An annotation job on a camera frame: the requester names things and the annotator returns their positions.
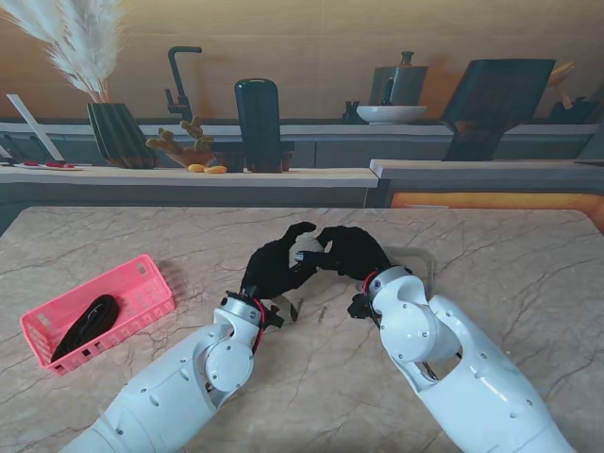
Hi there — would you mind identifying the tan braided belt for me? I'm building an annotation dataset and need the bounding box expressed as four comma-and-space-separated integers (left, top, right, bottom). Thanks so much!
273, 238, 327, 325

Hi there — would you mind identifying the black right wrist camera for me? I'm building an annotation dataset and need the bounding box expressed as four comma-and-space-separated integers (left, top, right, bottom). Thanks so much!
347, 293, 377, 321

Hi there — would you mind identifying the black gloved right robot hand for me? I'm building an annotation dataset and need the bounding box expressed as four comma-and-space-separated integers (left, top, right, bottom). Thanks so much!
294, 226, 393, 283

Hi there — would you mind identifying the red black arm cable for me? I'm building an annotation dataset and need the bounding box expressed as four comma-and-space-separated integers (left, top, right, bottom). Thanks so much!
202, 296, 265, 393
361, 271, 445, 383

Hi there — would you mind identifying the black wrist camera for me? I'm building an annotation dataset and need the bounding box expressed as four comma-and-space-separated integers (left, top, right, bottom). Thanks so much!
261, 304, 287, 331
347, 293, 377, 321

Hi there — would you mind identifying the red black left arm cable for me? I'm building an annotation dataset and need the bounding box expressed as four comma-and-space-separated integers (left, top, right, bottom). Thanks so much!
202, 296, 265, 393

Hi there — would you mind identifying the red black right arm cable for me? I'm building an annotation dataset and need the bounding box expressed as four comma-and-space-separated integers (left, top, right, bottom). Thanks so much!
361, 271, 445, 383

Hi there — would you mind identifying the printed kitchen scene backdrop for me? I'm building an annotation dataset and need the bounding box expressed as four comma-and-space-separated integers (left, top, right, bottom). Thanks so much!
0, 0, 604, 209

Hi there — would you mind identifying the pink plastic storage basket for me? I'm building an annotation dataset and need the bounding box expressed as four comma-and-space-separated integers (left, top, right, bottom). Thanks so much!
20, 253, 177, 378

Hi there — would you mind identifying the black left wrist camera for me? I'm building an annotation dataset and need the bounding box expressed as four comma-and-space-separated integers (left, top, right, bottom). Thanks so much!
261, 304, 287, 331

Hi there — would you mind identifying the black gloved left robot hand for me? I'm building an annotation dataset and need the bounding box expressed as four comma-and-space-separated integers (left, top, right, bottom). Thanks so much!
239, 221, 318, 303

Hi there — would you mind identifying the dark brown braided belt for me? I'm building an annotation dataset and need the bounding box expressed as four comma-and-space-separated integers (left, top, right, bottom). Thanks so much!
49, 294, 122, 363

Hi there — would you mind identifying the pale grey braided belt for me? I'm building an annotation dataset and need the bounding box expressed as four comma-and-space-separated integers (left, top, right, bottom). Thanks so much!
353, 244, 438, 303

